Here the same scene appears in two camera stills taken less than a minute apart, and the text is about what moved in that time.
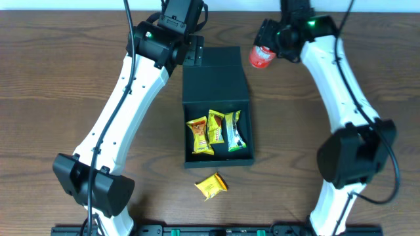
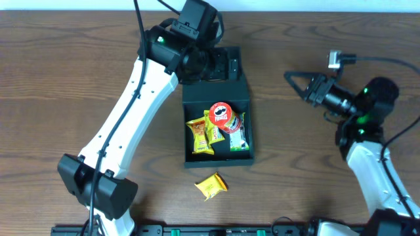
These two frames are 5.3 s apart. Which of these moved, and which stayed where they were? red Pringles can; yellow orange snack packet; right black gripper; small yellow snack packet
Moved: red Pringles can; right black gripper
Stayed: small yellow snack packet; yellow orange snack packet
